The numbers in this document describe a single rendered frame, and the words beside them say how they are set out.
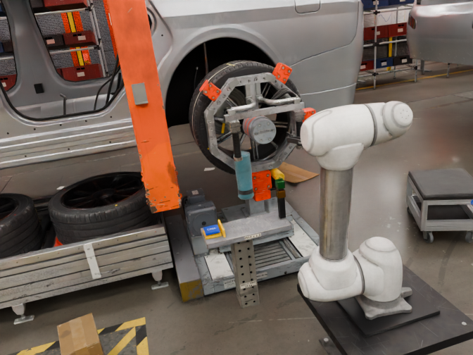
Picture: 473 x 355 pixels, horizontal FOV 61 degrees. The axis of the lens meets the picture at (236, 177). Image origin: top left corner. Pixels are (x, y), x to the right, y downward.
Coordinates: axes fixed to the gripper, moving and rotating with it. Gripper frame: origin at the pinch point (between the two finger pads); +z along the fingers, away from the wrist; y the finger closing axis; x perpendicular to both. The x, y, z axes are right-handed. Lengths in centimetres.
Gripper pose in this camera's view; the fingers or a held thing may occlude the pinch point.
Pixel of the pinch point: (300, 132)
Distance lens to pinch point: 210.6
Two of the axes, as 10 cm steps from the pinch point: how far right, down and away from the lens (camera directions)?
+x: -1.1, -9.2, -3.8
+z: -2.6, -3.4, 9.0
